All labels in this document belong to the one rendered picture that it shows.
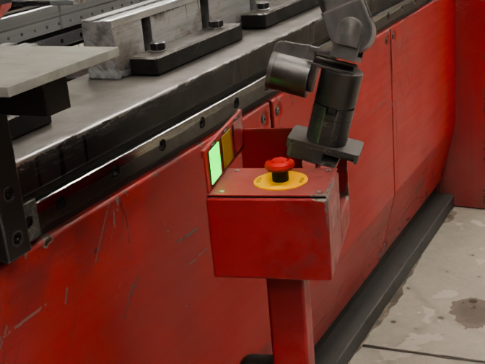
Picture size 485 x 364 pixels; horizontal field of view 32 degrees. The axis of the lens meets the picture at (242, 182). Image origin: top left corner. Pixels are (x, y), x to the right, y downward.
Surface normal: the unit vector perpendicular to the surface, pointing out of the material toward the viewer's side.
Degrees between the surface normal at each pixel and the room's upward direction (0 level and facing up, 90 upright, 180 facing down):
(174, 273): 90
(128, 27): 90
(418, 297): 0
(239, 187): 0
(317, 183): 0
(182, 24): 90
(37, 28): 90
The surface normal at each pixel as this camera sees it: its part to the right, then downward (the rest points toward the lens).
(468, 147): -0.45, 0.33
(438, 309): -0.08, -0.94
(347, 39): -0.23, 0.12
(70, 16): 0.89, 0.08
